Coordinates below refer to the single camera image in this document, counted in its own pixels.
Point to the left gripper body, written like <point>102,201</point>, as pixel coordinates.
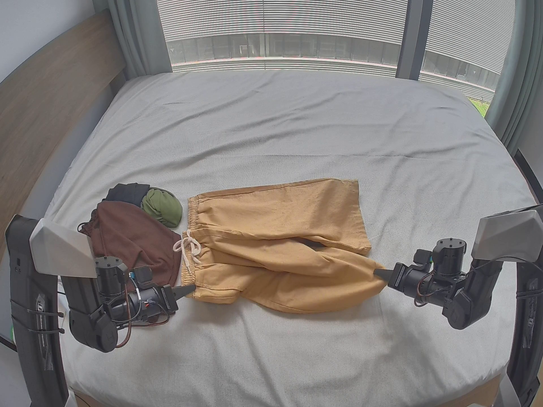
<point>152,303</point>

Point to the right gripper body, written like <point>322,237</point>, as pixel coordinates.
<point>409,280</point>

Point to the mustard yellow shorts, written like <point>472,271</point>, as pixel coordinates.
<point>275,210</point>

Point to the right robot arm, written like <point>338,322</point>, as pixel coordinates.
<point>509,231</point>

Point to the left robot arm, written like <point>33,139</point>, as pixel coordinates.
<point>59,248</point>

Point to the bed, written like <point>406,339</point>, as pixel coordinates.
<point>297,134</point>

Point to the brown garment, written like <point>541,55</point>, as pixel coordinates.
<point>127,235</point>

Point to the green garment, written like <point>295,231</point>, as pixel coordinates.
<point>163,208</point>

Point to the black garment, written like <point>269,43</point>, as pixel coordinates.
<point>123,193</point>

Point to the grey-green curtain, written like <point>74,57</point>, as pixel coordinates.
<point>519,57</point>
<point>135,23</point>

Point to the window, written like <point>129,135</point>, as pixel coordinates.
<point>413,23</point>

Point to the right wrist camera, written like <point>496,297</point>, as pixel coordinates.
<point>423,257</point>

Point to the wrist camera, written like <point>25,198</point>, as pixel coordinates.
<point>423,257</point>
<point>141,276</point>

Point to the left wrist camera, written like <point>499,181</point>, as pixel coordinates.
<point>141,276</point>

